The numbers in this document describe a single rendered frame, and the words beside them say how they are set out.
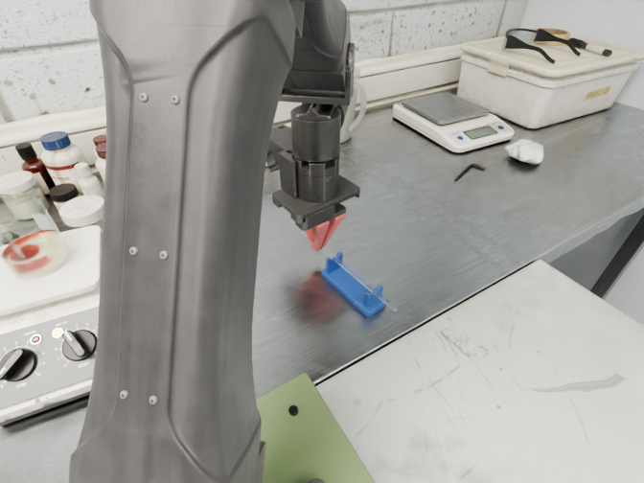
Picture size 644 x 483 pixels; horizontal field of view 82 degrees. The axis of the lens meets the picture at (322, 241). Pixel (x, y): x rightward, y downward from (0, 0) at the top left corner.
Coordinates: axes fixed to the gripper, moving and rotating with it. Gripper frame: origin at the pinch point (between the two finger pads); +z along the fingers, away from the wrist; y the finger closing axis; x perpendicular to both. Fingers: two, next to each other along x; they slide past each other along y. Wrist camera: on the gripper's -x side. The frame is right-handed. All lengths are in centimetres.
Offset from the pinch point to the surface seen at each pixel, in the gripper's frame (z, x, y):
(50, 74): -15, -54, 20
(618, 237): 40, 19, -108
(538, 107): -3, -5, -71
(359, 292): 2.3, 9.5, 0.0
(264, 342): 3.3, 7.7, 13.9
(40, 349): -1.9, -2.3, 34.2
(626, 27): -16, -7, -111
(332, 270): 1.9, 4.1, 0.5
